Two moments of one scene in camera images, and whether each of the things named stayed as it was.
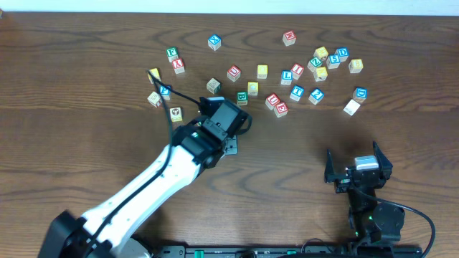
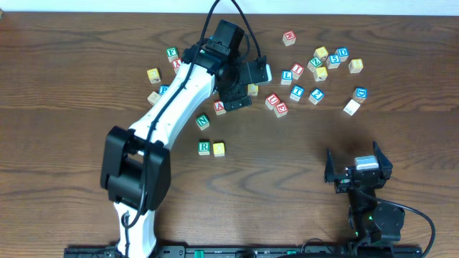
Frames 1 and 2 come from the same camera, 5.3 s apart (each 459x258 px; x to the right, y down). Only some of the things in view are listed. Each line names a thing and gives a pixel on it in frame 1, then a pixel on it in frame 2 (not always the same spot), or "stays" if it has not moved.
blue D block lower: x=360 y=94 stays
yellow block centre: x=252 y=88 stays
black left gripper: x=232 y=145 to x=237 y=104
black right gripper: x=353 y=175 stays
